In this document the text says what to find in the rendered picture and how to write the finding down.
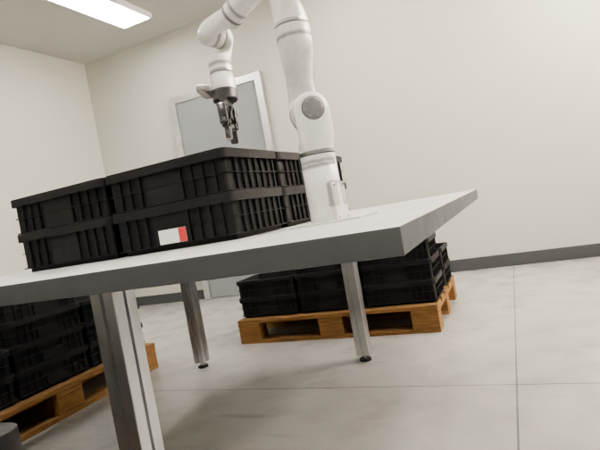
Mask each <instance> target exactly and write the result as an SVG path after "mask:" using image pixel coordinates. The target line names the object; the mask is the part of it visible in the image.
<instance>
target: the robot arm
mask: <svg viewBox="0 0 600 450"><path fill-rule="evenodd" d="M261 1H262V0H227V2H226V3H225V4H224V5H223V6H222V8H221V9H220V10H219V11H217V12H215V13H214V14H212V15H211V16H209V17H208V18H207V19H205V20H204V21H203V22H202V24H201V25H200V27H199V29H198V33H197V36H198V40H199V41H200V43H201V44H202V45H204V46H209V47H213V48H217V52H218V53H214V54H211V55H210V56H209V57H208V67H209V72H210V83H211V85H205V84H197V85H196V92H197V93H198V94H199V95H200V96H202V97H203V98H205V99H210V98H212V100H213V102H214V103H215V104H216V106H217V110H218V114H219V118H220V124H222V127H223V128H224V134H225V139H226V140H227V141H229V140H230V141H231V144H232V145H235V144H238V130H239V127H238V114H237V113H236V110H235V108H233V104H234V103H235V102H236V101H237V100H238V92H237V86H236V81H235V77H234V74H233V69H232V63H231V56H232V47H233V35H232V32H231V29H237V28H238V27H239V26H240V25H241V24H242V23H243V21H244V20H245V19H246V18H247V16H248V15H249V14H250V13H251V12H252V10H253V9H254V8H255V7H256V6H257V5H258V4H259V3H260V2H261ZM269 2H270V7H271V14H272V19H273V24H274V30H275V35H276V39H277V45H278V49H279V56H280V60H281V64H282V68H283V71H284V74H285V78H286V82H287V96H288V106H289V117H290V120H291V122H292V124H293V126H294V127H295V128H296V129H297V133H298V140H299V146H298V153H299V158H300V163H301V167H302V173H303V177H304V186H305V192H306V196H307V201H308V206H309V211H310V215H311V221H312V224H314V223H320V222H325V221H334V220H339V219H344V218H348V217H350V214H349V210H348V205H347V200H346V191H345V186H344V182H343V181H340V179H339V174H338V165H337V160H336V155H335V150H334V131H333V126H332V119H331V114H330V109H329V104H328V102H327V100H326V99H325V97H324V96H323V95H321V94H320V93H318V92H315V88H314V84H313V39H312V33H311V29H310V23H309V20H308V17H307V14H306V12H305V10H304V8H303V6H302V4H301V2H300V0H269ZM233 124H234V126H235V127H234V128H232V125H233Z"/></svg>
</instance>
